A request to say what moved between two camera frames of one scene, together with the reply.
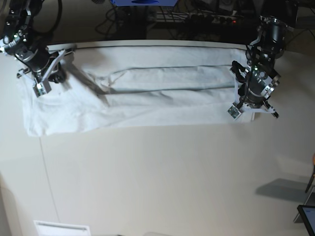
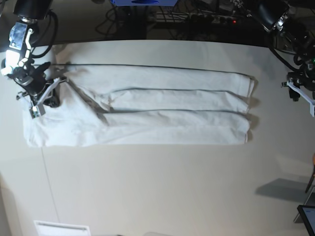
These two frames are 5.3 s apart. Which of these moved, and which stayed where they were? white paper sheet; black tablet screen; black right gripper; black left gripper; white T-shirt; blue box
Moved: black left gripper; white T-shirt; black right gripper
Stayed: white paper sheet; blue box; black tablet screen
